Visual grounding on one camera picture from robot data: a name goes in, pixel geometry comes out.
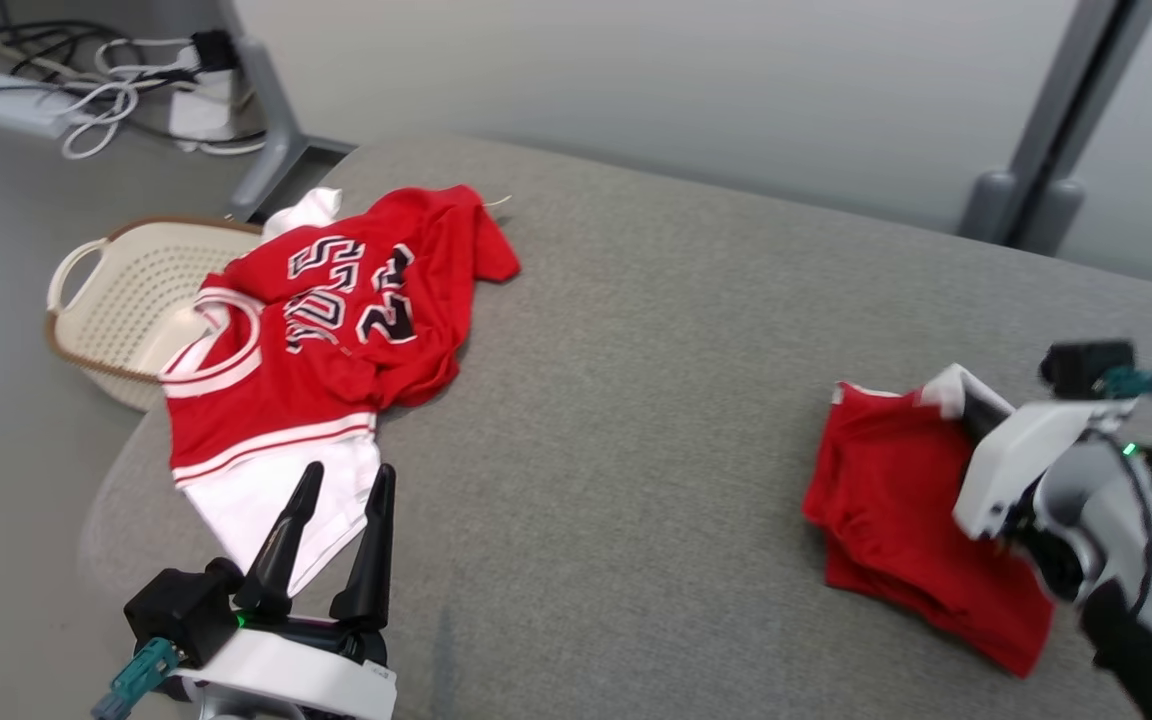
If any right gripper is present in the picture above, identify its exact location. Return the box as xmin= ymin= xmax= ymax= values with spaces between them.
xmin=954 ymin=392 xmax=1137 ymax=542

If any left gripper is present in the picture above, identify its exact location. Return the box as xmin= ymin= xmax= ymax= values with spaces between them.
xmin=171 ymin=462 xmax=399 ymax=720

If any plain red garment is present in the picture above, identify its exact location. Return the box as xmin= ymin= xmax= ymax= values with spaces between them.
xmin=801 ymin=363 xmax=1057 ymax=679

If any red numbered basketball jersey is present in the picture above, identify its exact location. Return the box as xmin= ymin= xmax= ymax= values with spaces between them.
xmin=158 ymin=185 xmax=522 ymax=599

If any cream perforated laundry basket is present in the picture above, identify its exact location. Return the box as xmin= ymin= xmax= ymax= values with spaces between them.
xmin=44 ymin=215 xmax=267 ymax=413

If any grey table leg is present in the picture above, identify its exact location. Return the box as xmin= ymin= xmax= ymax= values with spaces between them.
xmin=216 ymin=0 xmax=357 ymax=223

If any black power adapter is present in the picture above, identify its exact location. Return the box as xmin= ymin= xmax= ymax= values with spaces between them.
xmin=191 ymin=30 xmax=238 ymax=74

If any long white power strip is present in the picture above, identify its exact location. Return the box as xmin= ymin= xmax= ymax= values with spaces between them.
xmin=0 ymin=72 xmax=69 ymax=139

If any grey double partition post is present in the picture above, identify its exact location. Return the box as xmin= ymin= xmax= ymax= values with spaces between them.
xmin=956 ymin=0 xmax=1152 ymax=257

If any white cable bundle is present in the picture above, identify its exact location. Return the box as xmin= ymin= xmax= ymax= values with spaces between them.
xmin=61 ymin=38 xmax=199 ymax=161

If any thin black cable bundle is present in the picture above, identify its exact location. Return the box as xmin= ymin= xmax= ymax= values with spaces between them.
xmin=0 ymin=18 xmax=267 ymax=151

